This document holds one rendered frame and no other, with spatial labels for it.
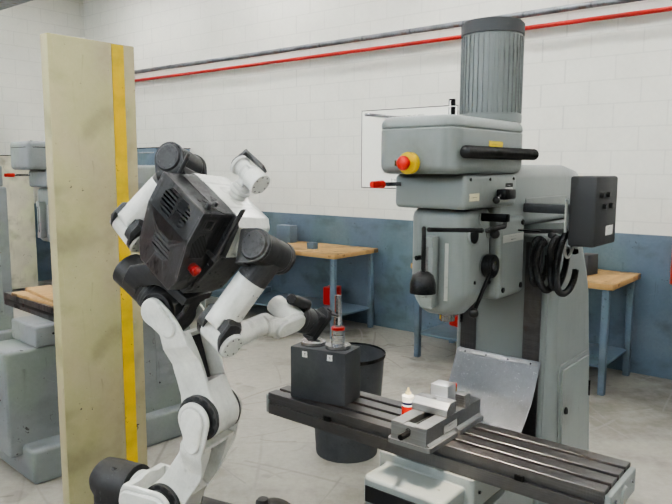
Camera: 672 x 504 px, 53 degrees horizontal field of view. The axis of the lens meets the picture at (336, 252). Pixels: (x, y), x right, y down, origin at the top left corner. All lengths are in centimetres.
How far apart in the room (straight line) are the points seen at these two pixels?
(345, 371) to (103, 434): 148
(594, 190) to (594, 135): 423
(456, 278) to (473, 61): 70
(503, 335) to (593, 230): 56
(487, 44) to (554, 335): 99
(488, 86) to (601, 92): 417
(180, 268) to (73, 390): 149
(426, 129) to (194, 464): 121
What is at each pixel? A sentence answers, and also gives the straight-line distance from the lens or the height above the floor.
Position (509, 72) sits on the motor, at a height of 204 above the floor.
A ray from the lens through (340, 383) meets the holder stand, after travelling 234.
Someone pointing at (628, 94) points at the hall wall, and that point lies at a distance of 627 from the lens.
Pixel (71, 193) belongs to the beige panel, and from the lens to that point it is 314.
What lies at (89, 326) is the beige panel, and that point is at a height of 103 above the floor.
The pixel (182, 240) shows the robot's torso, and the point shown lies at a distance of 185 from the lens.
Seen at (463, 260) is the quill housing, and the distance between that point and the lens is 198.
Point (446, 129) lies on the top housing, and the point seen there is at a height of 185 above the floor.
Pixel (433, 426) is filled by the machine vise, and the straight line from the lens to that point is 204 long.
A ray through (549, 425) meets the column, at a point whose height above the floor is 87.
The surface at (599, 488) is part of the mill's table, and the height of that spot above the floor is 93.
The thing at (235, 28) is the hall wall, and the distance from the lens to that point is 903.
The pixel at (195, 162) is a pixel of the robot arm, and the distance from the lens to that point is 211.
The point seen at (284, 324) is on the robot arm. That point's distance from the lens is 203.
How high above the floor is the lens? 175
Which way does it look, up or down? 7 degrees down
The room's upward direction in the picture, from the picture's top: straight up
